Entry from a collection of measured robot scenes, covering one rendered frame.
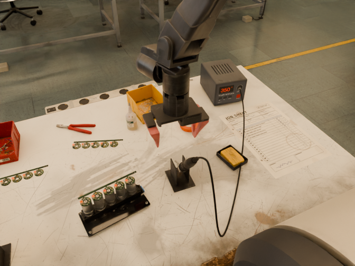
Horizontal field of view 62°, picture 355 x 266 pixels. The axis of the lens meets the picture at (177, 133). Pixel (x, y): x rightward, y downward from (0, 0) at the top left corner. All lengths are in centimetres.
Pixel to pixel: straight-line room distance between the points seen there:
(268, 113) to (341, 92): 175
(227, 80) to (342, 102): 173
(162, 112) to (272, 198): 36
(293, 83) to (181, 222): 214
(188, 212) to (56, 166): 40
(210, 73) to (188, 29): 53
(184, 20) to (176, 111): 19
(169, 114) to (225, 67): 49
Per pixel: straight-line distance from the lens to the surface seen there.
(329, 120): 242
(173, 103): 62
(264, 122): 102
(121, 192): 74
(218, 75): 105
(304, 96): 259
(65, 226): 78
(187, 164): 67
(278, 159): 91
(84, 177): 86
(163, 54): 57
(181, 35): 55
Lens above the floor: 139
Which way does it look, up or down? 42 degrees down
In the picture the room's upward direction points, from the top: straight up
